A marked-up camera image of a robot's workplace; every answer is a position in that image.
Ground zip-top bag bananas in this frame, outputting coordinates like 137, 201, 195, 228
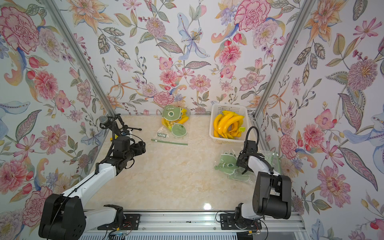
151, 105, 190, 146
259, 150, 282, 174
214, 152, 252, 182

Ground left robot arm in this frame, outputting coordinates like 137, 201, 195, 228
39, 136, 146, 240

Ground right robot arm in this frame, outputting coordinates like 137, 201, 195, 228
235, 126, 292, 224

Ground black microphone tripod stand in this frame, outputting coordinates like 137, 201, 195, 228
99, 114, 142, 139

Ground white plastic basket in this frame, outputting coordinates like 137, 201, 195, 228
209, 104, 251, 144

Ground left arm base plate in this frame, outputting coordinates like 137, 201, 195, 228
97, 205, 141, 231

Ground aluminium front rail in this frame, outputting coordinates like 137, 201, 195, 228
68, 211, 309, 240

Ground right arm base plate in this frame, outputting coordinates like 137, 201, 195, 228
216, 205, 262, 231

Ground left corner aluminium post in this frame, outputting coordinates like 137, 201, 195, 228
42, 0, 116, 116

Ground corner aluminium post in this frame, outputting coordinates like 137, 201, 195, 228
252, 0, 316, 122
42, 0, 116, 116

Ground right corner aluminium post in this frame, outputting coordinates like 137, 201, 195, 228
252, 0, 316, 122

